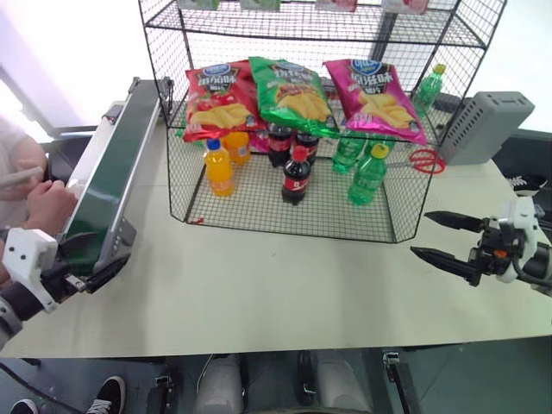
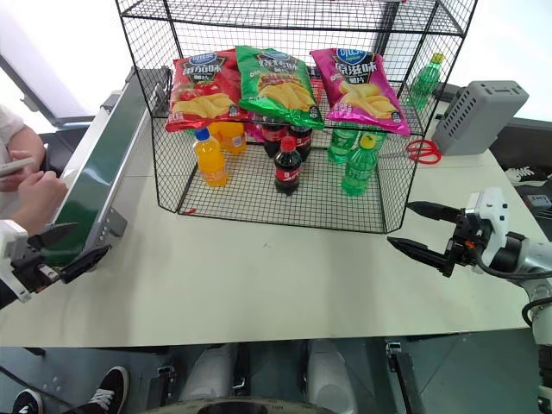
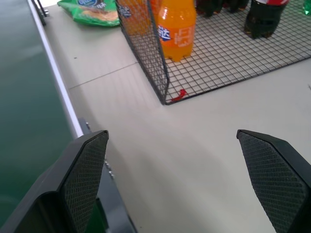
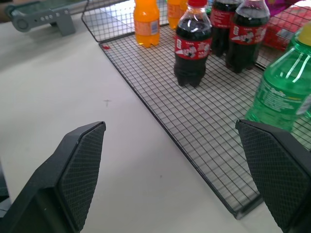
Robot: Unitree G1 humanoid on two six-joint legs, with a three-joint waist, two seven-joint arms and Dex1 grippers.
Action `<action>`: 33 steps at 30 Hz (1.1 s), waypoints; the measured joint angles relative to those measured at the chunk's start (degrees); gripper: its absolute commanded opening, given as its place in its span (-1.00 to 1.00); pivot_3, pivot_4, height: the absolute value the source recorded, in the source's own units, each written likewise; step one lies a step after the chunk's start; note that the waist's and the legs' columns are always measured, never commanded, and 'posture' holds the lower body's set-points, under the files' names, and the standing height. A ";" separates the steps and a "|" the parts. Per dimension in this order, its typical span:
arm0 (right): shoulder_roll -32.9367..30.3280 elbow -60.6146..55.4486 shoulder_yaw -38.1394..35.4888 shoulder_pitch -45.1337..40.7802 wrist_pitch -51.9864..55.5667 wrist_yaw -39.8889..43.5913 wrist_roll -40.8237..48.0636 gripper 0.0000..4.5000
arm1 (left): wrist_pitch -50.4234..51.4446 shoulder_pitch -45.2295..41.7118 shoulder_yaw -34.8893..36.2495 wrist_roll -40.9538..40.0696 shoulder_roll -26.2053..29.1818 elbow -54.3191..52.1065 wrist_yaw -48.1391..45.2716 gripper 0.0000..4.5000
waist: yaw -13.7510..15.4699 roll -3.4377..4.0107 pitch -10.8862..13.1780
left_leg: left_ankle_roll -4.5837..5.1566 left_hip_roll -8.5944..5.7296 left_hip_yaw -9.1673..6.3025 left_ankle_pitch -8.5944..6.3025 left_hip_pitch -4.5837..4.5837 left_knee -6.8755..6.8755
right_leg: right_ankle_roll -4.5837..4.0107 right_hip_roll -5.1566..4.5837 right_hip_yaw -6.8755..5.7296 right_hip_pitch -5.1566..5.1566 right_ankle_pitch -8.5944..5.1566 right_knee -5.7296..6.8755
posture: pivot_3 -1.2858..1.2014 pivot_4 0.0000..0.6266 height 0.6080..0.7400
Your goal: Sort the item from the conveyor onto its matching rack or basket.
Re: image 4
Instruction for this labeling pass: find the red snack package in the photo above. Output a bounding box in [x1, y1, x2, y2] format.
[261, 5, 311, 52]

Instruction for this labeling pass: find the black wire mesh tray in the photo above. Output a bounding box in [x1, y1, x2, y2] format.
[81, 0, 311, 220]

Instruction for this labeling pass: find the magenta snack package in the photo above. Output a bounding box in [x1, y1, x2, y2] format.
[264, 0, 300, 18]

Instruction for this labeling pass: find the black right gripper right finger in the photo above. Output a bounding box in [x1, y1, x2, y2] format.
[235, 119, 311, 233]

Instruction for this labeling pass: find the orange soda bottle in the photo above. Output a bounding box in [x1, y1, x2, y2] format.
[167, 0, 189, 31]
[134, 0, 161, 49]

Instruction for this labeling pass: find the cola bottle with red label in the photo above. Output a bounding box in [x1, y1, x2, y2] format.
[173, 0, 213, 87]
[225, 0, 271, 74]
[209, 0, 241, 58]

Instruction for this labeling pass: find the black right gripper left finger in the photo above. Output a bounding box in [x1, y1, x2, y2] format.
[0, 121, 106, 233]

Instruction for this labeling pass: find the green soda bottle yellow cap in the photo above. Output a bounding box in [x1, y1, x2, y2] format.
[244, 22, 311, 133]

